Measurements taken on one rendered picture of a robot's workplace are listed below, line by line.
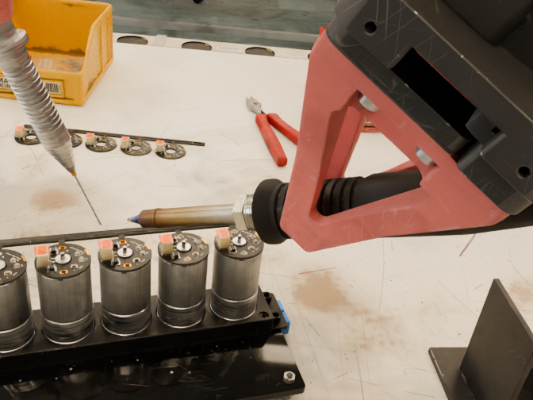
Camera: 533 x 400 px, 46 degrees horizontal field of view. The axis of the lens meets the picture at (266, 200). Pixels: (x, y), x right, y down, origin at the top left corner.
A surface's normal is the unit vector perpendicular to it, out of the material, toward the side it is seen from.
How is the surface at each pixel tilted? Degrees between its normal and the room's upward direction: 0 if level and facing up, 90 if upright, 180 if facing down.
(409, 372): 0
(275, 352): 0
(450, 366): 0
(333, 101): 108
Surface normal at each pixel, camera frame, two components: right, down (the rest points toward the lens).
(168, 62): 0.11, -0.84
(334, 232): -0.54, 0.53
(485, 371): -0.99, -0.04
